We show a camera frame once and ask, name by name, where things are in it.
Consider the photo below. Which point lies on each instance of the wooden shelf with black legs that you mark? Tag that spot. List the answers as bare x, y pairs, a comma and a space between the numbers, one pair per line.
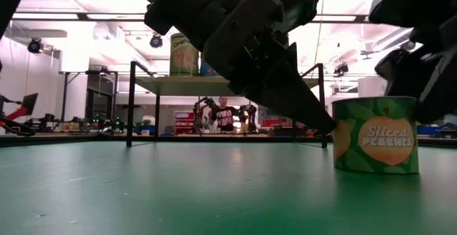
185, 86

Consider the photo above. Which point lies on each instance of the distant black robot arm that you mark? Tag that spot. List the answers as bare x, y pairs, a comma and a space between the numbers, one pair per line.
201, 111
250, 115

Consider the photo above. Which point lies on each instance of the red storage shelf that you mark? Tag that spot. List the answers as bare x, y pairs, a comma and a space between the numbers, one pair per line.
184, 120

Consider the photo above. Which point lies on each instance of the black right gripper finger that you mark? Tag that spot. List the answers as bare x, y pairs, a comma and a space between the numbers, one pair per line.
441, 85
396, 70

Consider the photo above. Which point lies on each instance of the red storage bin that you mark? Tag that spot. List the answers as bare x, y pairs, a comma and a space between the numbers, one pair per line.
275, 123

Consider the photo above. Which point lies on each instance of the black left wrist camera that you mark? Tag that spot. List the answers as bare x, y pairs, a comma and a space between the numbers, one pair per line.
298, 3

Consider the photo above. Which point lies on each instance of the black metal rig frame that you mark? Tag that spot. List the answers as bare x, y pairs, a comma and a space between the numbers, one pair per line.
71, 139

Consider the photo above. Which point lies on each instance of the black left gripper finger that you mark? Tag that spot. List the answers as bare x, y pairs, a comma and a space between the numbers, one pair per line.
285, 88

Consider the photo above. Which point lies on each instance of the green oranges tin can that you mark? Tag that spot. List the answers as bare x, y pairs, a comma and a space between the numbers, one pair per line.
184, 58

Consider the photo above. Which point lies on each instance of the black ceiling spotlight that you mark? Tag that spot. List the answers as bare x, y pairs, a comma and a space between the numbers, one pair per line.
341, 69
156, 41
35, 45

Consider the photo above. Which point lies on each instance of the person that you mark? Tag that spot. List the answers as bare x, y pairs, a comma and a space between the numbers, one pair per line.
225, 117

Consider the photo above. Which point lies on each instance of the black tilted monitor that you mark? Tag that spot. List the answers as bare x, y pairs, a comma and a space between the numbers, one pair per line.
29, 103

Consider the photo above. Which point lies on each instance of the black metal gantry frame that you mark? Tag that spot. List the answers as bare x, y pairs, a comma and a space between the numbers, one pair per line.
100, 99

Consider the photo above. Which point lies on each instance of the blue storage bin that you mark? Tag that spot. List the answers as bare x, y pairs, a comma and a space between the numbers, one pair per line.
146, 130

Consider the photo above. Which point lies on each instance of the black ceiling light track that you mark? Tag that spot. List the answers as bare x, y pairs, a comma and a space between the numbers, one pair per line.
83, 16

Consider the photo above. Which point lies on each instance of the blue label tin can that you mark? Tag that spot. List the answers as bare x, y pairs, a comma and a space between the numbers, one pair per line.
209, 70

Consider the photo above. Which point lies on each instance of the short sliced peaches tin can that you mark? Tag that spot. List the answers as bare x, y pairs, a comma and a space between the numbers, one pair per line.
375, 149

